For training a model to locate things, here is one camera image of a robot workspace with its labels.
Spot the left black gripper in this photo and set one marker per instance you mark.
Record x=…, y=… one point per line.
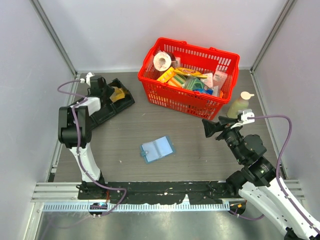
x=111, y=90

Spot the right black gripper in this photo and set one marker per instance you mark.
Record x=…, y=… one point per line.
x=210, y=127

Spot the blue leather card holder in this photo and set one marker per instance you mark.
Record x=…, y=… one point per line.
x=157, y=149

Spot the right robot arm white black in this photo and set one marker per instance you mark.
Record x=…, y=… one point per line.
x=259, y=182

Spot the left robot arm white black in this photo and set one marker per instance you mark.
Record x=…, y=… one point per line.
x=78, y=140

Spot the black compartment tray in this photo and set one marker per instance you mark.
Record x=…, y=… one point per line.
x=112, y=102

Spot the green patterned packet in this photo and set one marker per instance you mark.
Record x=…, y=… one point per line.
x=196, y=85

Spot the green lotion bottle white cap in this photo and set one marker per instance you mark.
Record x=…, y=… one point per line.
x=241, y=103

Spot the pink white packet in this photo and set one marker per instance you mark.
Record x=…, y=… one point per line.
x=219, y=78

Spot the white tape roll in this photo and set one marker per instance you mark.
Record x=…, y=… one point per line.
x=162, y=61

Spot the yellow orange box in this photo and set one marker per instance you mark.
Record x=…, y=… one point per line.
x=171, y=78

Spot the yellow chips bag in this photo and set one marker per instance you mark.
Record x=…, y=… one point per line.
x=189, y=72

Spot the red plastic shopping basket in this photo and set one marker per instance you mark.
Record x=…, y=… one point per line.
x=204, y=60

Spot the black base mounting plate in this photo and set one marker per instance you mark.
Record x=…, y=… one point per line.
x=159, y=192

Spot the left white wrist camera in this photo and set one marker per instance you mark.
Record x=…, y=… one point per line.
x=88, y=79

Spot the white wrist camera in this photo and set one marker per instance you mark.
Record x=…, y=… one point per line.
x=244, y=117
x=88, y=79

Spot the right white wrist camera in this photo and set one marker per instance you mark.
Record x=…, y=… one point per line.
x=244, y=117

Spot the aluminium frame rail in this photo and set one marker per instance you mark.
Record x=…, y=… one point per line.
x=67, y=191

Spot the white slotted cable duct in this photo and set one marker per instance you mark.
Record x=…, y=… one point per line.
x=185, y=206

